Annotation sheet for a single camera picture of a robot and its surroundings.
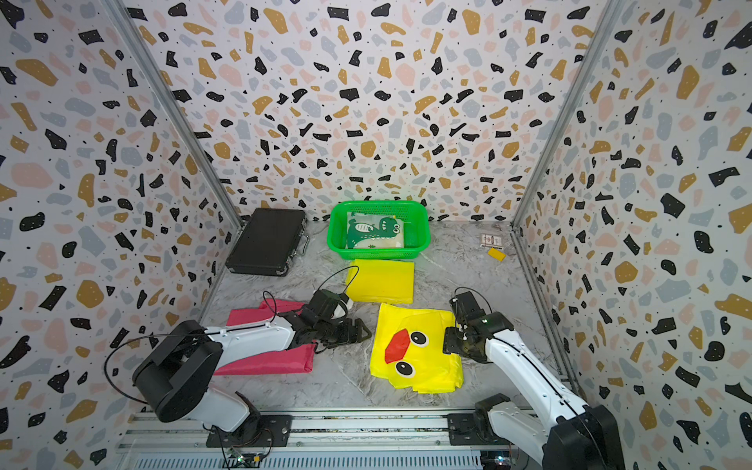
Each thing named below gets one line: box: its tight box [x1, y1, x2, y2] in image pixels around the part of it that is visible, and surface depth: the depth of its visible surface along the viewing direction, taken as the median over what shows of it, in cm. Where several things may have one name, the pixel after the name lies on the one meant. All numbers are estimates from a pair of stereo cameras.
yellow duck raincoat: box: [370, 303, 465, 395], surface depth 88 cm
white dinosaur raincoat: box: [346, 211, 405, 249], surface depth 115 cm
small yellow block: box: [487, 247, 508, 262], surface depth 115 cm
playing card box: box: [479, 234, 505, 250], surface depth 118 cm
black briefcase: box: [225, 207, 311, 278], surface depth 115 cm
